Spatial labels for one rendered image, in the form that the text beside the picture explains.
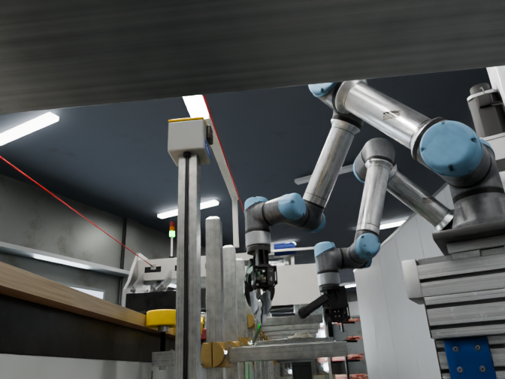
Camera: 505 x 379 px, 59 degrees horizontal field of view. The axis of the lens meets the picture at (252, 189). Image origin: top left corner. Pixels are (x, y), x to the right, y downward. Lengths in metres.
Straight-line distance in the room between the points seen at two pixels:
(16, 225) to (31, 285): 6.37
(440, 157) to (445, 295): 0.31
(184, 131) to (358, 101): 0.54
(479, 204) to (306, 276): 2.82
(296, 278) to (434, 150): 2.90
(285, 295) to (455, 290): 2.81
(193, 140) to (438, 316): 0.66
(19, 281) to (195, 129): 0.40
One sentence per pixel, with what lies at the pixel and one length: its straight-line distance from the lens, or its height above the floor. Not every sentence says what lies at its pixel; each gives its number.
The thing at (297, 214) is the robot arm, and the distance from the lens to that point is 1.25.
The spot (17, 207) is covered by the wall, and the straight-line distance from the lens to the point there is 7.10.
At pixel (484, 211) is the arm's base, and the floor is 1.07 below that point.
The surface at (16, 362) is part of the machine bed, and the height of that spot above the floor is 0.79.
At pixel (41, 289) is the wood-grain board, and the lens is 0.70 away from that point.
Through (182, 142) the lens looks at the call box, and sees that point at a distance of 0.85.
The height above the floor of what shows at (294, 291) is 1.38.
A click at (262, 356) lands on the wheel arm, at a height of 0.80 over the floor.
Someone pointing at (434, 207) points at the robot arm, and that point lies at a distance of 1.76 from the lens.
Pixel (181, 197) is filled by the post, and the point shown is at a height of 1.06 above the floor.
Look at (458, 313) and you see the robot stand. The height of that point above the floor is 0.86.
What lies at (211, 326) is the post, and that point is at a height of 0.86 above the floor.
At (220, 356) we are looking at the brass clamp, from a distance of 0.98.
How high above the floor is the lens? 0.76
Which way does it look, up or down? 23 degrees up
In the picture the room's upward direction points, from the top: 3 degrees counter-clockwise
